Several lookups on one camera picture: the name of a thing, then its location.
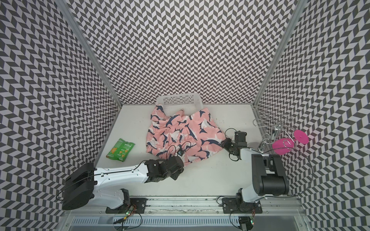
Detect white perforated plastic basket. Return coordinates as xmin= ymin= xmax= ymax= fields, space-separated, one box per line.
xmin=156 ymin=93 xmax=203 ymax=116

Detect pink shark print shorts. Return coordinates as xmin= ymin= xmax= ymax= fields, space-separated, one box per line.
xmin=145 ymin=105 xmax=226 ymax=165

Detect aluminium corner post left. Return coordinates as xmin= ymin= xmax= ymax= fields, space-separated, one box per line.
xmin=55 ymin=0 xmax=122 ymax=107

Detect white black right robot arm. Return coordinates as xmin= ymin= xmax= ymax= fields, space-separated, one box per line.
xmin=221 ymin=131 xmax=289 ymax=212

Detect aluminium front rail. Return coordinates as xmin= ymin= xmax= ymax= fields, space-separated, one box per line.
xmin=62 ymin=195 xmax=307 ymax=217

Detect aluminium corner post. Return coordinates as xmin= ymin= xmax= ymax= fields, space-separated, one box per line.
xmin=252 ymin=0 xmax=308 ymax=108
xmin=55 ymin=0 xmax=122 ymax=107

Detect green snack bag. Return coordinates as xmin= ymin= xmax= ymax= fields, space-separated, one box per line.
xmin=106 ymin=139 xmax=135 ymax=162

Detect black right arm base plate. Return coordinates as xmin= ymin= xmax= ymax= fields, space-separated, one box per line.
xmin=220 ymin=197 xmax=263 ymax=214

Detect chrome wire glass rack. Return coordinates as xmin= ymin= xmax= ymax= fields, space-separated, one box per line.
xmin=253 ymin=110 xmax=293 ymax=154

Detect pink plastic wine glass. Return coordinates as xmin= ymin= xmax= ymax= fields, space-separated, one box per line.
xmin=272 ymin=130 xmax=309 ymax=156

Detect aluminium corner post right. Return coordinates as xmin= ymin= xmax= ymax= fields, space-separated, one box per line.
xmin=252 ymin=0 xmax=308 ymax=108

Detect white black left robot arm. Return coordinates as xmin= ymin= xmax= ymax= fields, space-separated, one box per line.
xmin=55 ymin=156 xmax=184 ymax=211

